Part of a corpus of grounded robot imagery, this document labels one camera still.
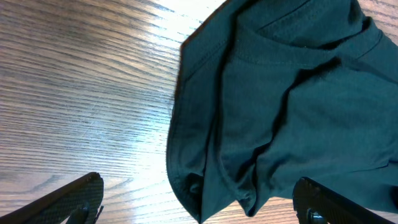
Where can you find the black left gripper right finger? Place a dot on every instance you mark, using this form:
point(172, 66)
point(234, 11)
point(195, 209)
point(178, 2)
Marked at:
point(316, 204)

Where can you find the black t-shirt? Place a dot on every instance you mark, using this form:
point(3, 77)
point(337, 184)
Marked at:
point(271, 91)

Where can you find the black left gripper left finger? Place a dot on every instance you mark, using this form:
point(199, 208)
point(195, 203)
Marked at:
point(77, 202)

